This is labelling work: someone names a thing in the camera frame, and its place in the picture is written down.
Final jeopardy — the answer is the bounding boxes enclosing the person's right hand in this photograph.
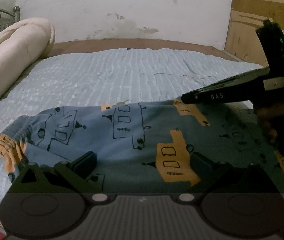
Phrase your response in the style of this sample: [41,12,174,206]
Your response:
[256,106,282,153]

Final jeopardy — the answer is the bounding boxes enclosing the blue pants with orange print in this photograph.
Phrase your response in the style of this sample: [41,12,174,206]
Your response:
[0,99,284,193]

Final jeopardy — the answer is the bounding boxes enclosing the plywood panel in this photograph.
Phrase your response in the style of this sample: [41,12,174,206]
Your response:
[224,0,284,112]

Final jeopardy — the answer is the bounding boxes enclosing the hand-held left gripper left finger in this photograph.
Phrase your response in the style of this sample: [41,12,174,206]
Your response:
[8,151,109,203]

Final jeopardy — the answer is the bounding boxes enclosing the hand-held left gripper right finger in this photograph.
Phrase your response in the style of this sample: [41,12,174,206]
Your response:
[178,152,281,203]

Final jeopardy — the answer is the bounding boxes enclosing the light blue quilted mattress pad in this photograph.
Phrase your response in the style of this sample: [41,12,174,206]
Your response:
[0,47,267,207]

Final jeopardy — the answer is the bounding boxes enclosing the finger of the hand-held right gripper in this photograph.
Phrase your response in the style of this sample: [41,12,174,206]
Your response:
[181,66,270,105]

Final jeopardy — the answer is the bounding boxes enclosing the wooden bed board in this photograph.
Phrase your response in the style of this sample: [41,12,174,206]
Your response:
[42,38,243,62]

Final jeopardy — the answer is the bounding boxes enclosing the cream rolled comforter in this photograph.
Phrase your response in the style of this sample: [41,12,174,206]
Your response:
[0,17,56,114]

